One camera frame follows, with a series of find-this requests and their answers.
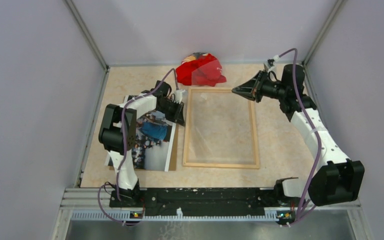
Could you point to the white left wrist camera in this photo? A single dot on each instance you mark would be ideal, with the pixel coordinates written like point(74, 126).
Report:
point(180, 95)

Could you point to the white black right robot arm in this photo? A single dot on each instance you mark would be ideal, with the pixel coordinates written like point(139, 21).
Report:
point(336, 178)

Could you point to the printed colour photo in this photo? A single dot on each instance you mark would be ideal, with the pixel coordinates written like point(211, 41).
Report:
point(150, 135)

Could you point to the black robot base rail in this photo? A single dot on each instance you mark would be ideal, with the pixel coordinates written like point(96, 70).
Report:
point(203, 202)

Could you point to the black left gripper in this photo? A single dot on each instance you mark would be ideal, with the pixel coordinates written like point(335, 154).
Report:
point(177, 116)

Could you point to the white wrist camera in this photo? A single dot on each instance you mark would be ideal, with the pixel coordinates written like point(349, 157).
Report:
point(180, 95)
point(269, 65)

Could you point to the brown cardboard backing board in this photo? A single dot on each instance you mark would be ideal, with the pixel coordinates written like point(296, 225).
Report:
point(174, 149)

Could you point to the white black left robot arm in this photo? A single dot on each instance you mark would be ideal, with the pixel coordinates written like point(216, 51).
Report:
point(117, 134)

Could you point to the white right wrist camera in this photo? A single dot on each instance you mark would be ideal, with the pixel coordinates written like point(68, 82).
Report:
point(269, 65)

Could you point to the red crumpled cloth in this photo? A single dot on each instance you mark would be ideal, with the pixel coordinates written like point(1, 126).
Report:
point(200, 69)

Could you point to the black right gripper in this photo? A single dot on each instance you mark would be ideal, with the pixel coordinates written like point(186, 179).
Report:
point(248, 89)

